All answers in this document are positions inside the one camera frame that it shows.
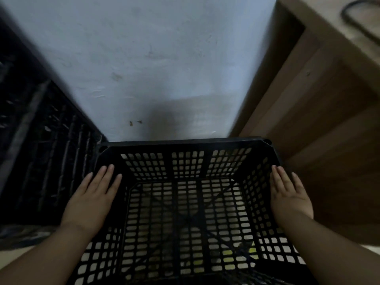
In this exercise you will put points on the person's left hand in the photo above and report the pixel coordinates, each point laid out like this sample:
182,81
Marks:
89,204

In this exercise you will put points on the person's right hand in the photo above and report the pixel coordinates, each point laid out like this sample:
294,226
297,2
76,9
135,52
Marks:
289,198

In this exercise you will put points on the person's right forearm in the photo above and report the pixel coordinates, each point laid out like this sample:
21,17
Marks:
332,255

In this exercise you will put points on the person's left forearm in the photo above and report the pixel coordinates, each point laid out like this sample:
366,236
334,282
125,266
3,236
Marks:
44,258

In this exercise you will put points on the brown wooden desk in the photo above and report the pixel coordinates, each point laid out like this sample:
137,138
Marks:
326,115

